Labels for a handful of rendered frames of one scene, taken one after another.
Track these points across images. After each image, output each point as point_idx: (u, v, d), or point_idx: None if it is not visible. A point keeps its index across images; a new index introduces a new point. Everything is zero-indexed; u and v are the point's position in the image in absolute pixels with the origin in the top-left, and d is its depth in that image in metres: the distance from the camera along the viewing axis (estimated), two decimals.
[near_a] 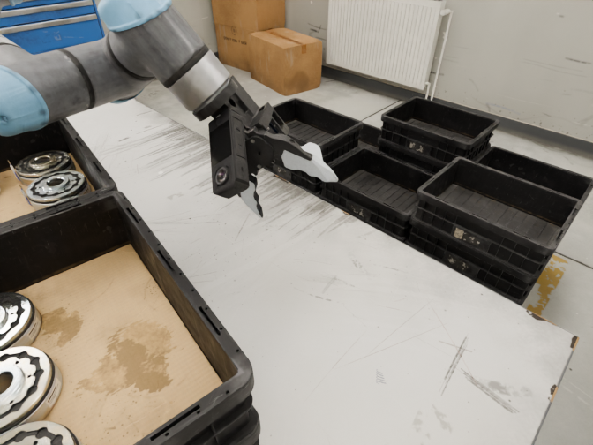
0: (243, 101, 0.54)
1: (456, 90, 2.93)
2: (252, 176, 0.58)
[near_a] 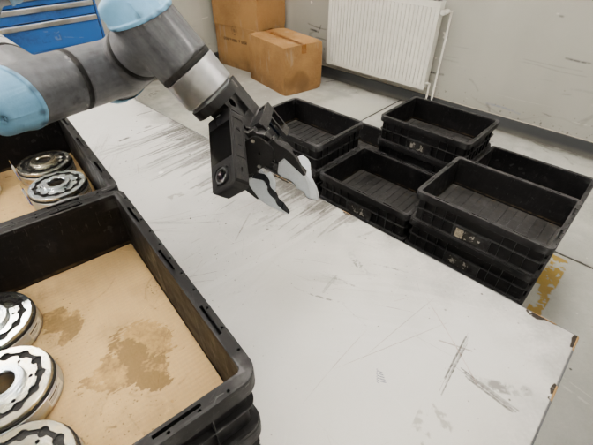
0: (243, 101, 0.54)
1: (456, 90, 2.93)
2: (261, 174, 0.57)
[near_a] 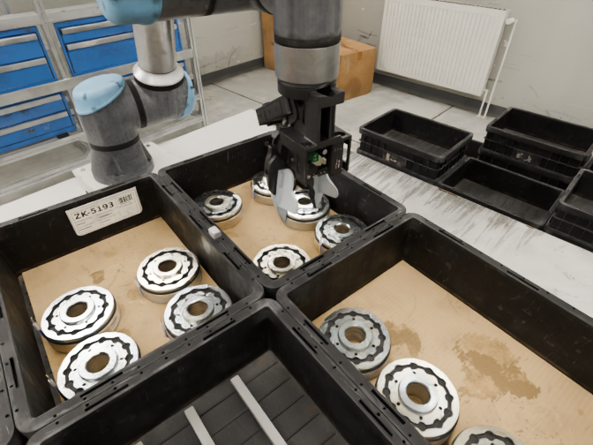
0: (305, 118, 0.45)
1: (514, 96, 2.98)
2: None
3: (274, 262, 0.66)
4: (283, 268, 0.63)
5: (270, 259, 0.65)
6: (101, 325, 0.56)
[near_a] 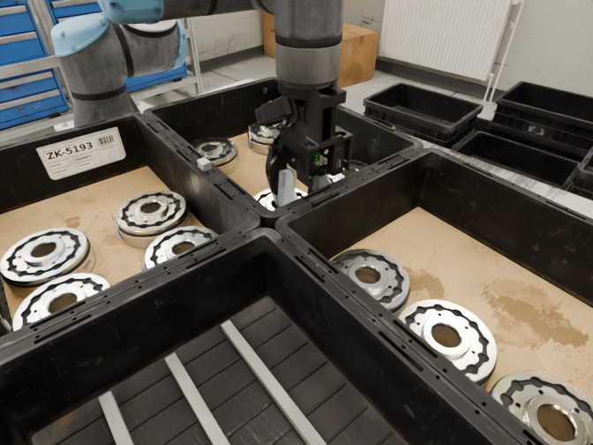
0: (307, 118, 0.45)
1: (521, 80, 2.90)
2: None
3: (273, 206, 0.58)
4: None
5: (268, 200, 0.57)
6: (71, 266, 0.48)
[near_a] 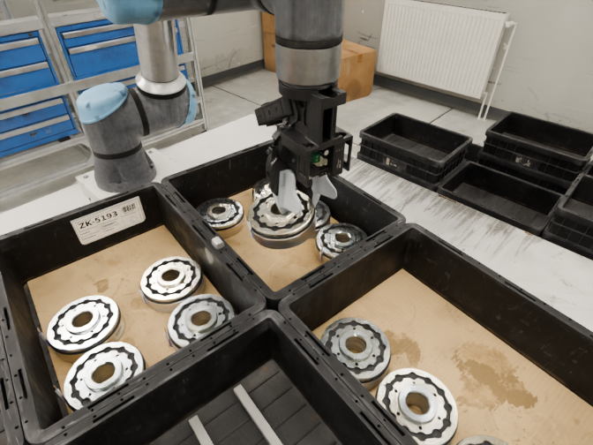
0: (307, 119, 0.45)
1: (514, 99, 2.99)
2: None
3: (273, 210, 0.58)
4: (282, 214, 0.56)
5: (267, 206, 0.57)
6: (107, 335, 0.57)
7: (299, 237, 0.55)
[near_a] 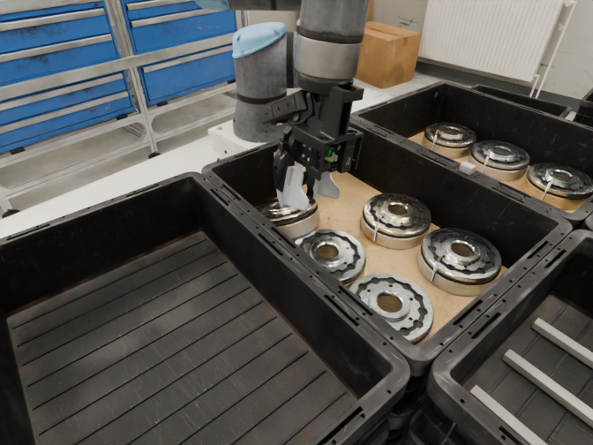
0: (324, 113, 0.46)
1: (567, 82, 2.92)
2: None
3: None
4: (285, 207, 0.55)
5: (268, 206, 0.57)
6: (363, 266, 0.49)
7: (305, 223, 0.53)
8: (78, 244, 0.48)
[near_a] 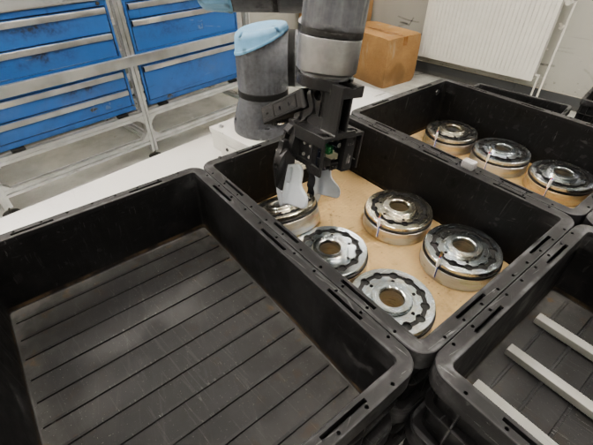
0: (324, 110, 0.46)
1: (567, 81, 2.92)
2: None
3: None
4: (285, 205, 0.55)
5: (268, 204, 0.57)
6: (365, 260, 0.50)
7: (305, 222, 0.53)
8: (82, 239, 0.48)
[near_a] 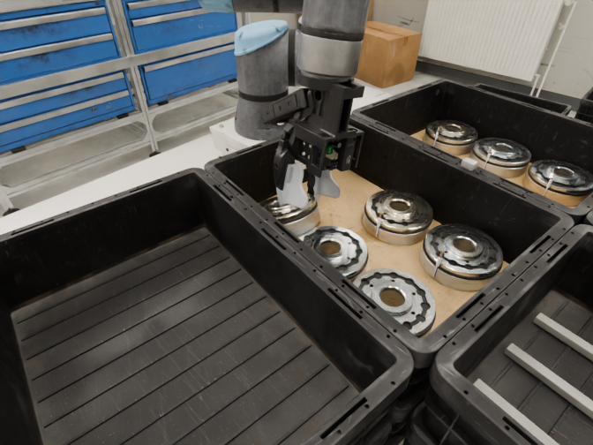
0: (324, 110, 0.47)
1: (567, 81, 2.92)
2: None
3: None
4: (285, 205, 0.55)
5: (268, 204, 0.57)
6: (366, 260, 0.50)
7: (305, 222, 0.53)
8: (82, 239, 0.48)
